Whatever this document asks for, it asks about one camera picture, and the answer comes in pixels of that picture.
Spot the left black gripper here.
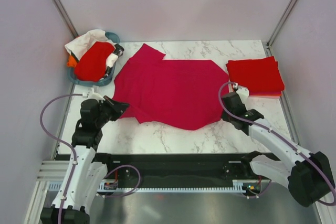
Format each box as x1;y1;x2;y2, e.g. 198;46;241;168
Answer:
96;95;129;127

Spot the magenta t shirt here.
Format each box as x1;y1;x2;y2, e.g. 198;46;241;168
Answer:
113;44;229;130

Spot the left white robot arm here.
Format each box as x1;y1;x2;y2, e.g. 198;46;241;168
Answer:
40;95;129;223

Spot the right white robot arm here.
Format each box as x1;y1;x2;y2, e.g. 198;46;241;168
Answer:
218;92;335;207

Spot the folded orange t shirt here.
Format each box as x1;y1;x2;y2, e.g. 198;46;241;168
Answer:
249;91;281;97

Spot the folded red t shirt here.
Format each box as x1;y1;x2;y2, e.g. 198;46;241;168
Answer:
226;56;285;92

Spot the red t shirt in basket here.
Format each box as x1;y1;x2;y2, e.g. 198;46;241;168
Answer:
74;42;115;82

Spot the black white garment in basket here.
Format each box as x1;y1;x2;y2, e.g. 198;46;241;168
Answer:
104;44;124;78

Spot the orange garment in basket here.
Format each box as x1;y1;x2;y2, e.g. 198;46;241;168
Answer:
67;55;78;68

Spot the teal laundry basket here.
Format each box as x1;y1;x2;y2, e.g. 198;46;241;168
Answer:
67;31;120;87

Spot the white t shirt in basket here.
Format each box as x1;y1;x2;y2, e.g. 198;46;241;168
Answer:
65;29;108;60

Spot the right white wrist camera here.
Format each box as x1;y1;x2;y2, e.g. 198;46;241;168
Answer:
232;82;250;103

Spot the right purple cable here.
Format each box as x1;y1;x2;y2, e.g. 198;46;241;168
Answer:
218;81;336;206

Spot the purple cable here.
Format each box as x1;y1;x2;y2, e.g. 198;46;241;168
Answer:
218;81;336;206
39;93;142;224

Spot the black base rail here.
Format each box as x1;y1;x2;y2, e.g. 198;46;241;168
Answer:
95;153;259;187

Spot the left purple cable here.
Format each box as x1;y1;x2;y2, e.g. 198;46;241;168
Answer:
39;93;142;224

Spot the white slotted cable duct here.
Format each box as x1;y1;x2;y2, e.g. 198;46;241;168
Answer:
47;180;263;193

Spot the right aluminium frame post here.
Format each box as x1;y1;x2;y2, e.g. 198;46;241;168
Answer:
264;0;299;50

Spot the aluminium frame post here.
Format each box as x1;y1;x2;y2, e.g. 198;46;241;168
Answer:
264;0;299;50
52;0;78;38

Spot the left aluminium frame post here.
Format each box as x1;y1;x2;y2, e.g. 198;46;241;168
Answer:
52;0;78;38

